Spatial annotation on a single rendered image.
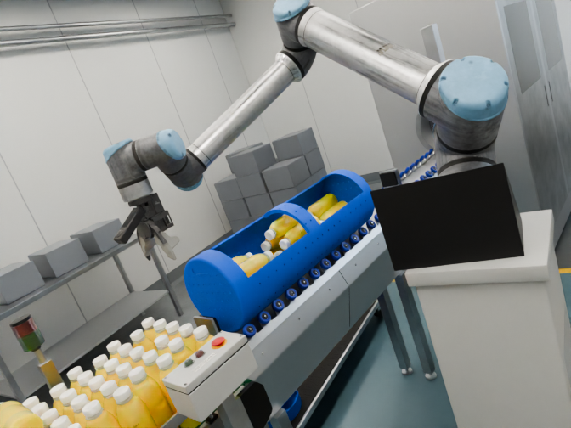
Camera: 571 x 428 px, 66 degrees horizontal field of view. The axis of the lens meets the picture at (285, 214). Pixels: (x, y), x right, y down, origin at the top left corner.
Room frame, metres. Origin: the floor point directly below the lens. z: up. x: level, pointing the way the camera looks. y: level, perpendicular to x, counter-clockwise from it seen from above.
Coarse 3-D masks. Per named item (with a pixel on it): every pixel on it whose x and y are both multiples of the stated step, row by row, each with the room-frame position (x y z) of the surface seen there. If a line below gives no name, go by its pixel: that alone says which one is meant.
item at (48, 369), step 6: (48, 360) 1.32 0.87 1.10; (42, 366) 1.30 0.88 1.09; (48, 366) 1.31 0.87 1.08; (54, 366) 1.32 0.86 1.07; (42, 372) 1.30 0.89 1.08; (48, 372) 1.31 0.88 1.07; (54, 372) 1.32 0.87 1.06; (48, 378) 1.30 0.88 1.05; (54, 378) 1.31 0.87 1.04; (60, 378) 1.32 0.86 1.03; (48, 384) 1.30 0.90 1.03; (54, 384) 1.30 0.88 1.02
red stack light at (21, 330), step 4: (28, 320) 1.31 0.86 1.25; (32, 320) 1.32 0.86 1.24; (20, 324) 1.29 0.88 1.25; (24, 324) 1.30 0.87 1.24; (28, 324) 1.30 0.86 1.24; (32, 324) 1.32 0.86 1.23; (36, 324) 1.33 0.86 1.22; (12, 328) 1.29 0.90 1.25; (16, 328) 1.29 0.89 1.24; (20, 328) 1.29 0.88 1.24; (24, 328) 1.30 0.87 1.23; (28, 328) 1.30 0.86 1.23; (32, 328) 1.31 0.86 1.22; (36, 328) 1.32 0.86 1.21; (16, 332) 1.29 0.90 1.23; (20, 332) 1.29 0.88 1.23; (24, 332) 1.29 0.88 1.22; (28, 332) 1.30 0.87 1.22; (16, 336) 1.30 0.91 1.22; (20, 336) 1.29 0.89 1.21
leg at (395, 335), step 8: (384, 296) 2.09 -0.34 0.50; (384, 304) 2.10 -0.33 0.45; (384, 312) 2.11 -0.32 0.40; (392, 312) 2.11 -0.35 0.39; (384, 320) 2.12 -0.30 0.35; (392, 320) 2.09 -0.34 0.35; (392, 328) 2.10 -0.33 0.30; (392, 336) 2.11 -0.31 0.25; (400, 336) 2.11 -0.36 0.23; (400, 344) 2.09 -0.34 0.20; (400, 352) 2.09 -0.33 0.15; (400, 360) 2.11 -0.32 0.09; (408, 360) 2.11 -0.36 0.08; (400, 368) 2.12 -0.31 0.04; (408, 368) 2.09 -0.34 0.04
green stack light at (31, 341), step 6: (36, 330) 1.32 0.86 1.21; (24, 336) 1.29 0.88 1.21; (30, 336) 1.30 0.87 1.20; (36, 336) 1.31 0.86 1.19; (42, 336) 1.33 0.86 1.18; (24, 342) 1.29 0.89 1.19; (30, 342) 1.29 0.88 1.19; (36, 342) 1.30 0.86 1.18; (42, 342) 1.32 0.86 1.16; (24, 348) 1.29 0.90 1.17; (30, 348) 1.29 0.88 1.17
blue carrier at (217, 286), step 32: (320, 192) 2.06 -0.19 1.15; (352, 192) 1.95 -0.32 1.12; (256, 224) 1.69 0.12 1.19; (320, 224) 1.61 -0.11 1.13; (352, 224) 1.75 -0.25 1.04; (224, 256) 1.36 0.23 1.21; (288, 256) 1.45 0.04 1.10; (320, 256) 1.60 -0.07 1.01; (192, 288) 1.44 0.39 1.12; (224, 288) 1.31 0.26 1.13; (256, 288) 1.32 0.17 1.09; (224, 320) 1.36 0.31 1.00
